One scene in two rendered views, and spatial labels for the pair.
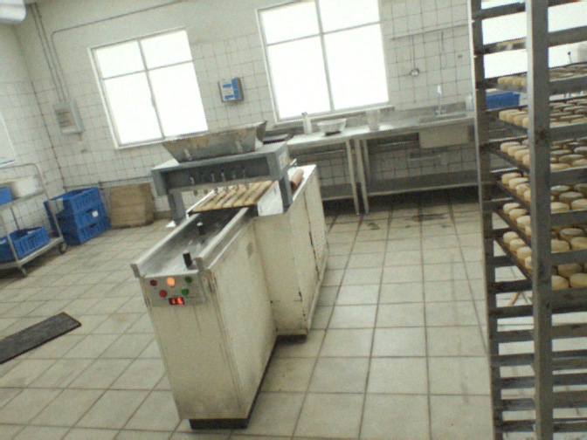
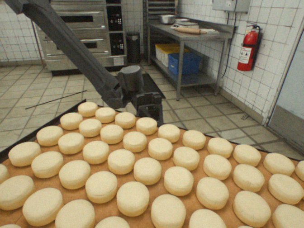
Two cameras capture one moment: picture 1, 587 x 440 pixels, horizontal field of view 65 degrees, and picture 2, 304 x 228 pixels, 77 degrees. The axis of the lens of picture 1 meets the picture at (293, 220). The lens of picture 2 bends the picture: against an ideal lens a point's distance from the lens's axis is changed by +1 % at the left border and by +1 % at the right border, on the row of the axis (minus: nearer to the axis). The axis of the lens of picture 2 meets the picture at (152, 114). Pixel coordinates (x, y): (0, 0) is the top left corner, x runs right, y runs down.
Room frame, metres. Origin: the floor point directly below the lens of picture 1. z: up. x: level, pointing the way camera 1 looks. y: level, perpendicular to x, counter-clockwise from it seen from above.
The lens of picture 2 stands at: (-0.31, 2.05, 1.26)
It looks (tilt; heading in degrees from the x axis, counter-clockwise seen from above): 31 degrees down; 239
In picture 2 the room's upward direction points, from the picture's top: straight up
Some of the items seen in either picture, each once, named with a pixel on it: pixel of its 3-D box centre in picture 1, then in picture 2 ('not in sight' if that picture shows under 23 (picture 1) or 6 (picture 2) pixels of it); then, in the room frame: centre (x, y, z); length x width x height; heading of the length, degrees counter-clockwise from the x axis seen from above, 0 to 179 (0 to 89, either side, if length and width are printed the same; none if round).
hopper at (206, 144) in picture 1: (217, 142); not in sight; (2.65, 0.34, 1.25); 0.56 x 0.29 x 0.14; 77
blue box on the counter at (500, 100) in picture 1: (494, 103); not in sight; (4.64, -2.20, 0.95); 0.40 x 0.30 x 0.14; 76
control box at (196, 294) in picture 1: (175, 288); not in sight; (1.80, 0.54, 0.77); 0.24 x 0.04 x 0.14; 77
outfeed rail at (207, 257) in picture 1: (259, 197); not in sight; (2.72, 0.18, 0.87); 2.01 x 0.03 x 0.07; 167
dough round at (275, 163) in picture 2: not in sight; (278, 164); (-0.67, 1.95, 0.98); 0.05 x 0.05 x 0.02
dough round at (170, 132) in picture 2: not in sight; (168, 133); (-0.53, 1.76, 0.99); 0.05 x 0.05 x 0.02
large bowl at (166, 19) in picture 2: not in sight; (168, 19); (-2.65, -1.21, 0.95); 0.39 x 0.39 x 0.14
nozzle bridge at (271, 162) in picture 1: (226, 183); not in sight; (2.65, 0.34, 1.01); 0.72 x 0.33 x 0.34; 77
